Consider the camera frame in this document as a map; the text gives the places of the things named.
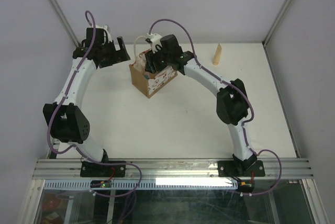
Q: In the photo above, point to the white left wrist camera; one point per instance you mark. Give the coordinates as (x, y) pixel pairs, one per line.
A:
(105, 27)

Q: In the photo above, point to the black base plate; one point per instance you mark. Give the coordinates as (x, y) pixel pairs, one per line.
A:
(230, 168)
(116, 168)

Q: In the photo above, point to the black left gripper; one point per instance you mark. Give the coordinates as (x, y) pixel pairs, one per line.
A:
(119, 56)

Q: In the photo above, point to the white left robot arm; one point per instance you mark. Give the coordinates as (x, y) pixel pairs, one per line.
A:
(68, 127)

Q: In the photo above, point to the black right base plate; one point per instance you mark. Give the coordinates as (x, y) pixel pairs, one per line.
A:
(230, 168)

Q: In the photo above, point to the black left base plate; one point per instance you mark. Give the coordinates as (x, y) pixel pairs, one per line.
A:
(116, 168)

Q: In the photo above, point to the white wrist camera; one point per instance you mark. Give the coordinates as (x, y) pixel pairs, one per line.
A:
(153, 39)
(105, 27)

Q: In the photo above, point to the slotted cable duct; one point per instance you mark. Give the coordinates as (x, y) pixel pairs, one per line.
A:
(158, 183)

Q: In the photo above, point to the aluminium front rail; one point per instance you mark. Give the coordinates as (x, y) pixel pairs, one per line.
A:
(285, 168)

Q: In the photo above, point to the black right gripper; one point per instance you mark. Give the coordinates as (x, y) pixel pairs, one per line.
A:
(151, 60)

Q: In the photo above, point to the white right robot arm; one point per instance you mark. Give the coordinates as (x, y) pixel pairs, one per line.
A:
(232, 103)

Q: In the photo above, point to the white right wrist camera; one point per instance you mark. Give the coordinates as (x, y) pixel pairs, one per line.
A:
(153, 39)

